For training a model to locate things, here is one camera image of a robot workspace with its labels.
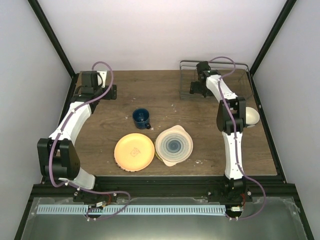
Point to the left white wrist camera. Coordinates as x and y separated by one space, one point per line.
101 78

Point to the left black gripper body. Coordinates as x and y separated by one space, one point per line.
108 96

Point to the white ceramic bowl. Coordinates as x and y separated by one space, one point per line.
252 117

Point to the blue enamel mug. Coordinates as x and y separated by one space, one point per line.
141 118

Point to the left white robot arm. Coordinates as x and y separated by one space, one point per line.
58 159

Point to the dark wire dish rack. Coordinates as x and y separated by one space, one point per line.
222 78

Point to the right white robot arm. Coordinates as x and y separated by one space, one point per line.
230 121

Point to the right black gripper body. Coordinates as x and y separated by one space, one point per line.
200 90

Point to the light blue slotted cable duct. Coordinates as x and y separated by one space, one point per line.
64 209

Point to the black aluminium frame rail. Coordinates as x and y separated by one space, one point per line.
215 188

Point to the orange plastic plate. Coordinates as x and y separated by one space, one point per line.
134 152

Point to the yellow patterned plate underneath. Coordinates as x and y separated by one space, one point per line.
155 151

